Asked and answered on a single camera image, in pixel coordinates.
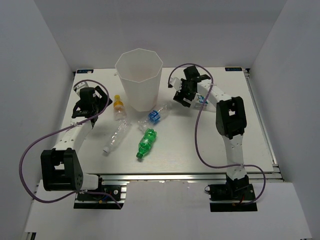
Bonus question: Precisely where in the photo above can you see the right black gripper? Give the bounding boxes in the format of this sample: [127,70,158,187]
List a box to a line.
[173,78,196,108]

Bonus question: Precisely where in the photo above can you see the clear bottle green-blue label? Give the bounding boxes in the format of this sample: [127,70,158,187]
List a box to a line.
[192,93,209,110]

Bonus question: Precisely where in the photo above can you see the clear bottle orange cap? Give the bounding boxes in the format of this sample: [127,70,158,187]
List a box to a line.
[113,94,127,120]

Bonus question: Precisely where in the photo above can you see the clear bottle blue label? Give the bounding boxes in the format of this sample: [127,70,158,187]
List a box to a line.
[138,101,173,133]

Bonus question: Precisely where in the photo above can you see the long clear plastic bottle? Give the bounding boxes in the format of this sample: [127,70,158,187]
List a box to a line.
[103,118,132,155]

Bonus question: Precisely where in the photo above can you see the green plastic bottle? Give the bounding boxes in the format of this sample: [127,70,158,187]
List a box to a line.
[136,128,157,159]

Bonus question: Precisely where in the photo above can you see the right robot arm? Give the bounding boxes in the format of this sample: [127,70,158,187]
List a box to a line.
[167,63,249,200]

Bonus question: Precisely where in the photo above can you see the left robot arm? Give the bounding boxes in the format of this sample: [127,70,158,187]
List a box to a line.
[40,85,112,200]

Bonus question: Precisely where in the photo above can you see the white octagonal plastic bin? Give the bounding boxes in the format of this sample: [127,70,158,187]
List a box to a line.
[115,48,163,112]

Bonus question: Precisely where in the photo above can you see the blue sticker left corner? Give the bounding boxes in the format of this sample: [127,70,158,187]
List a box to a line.
[76,69,94,74]

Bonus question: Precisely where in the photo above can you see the blue sticker corner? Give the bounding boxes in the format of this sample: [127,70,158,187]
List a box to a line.
[224,67,243,72]
[76,69,94,74]

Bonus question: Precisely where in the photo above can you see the blue sticker right corner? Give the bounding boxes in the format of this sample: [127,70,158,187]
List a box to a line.
[224,67,243,72]

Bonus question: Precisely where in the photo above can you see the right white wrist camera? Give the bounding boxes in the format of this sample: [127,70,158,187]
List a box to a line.
[168,77,182,93]

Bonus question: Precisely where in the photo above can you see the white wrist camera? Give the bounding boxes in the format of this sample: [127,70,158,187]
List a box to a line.
[168,77,182,93]
[73,81,89,96]

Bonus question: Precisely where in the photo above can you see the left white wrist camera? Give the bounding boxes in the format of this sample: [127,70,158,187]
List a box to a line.
[73,81,89,96]

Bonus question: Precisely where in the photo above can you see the aluminium front rail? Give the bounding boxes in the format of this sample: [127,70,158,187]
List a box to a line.
[100,171,283,181]

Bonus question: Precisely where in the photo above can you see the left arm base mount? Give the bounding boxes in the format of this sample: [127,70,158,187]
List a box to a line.
[73,180,128,210]

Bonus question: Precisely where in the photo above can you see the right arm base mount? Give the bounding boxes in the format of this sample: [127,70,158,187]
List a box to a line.
[204,175,258,213]

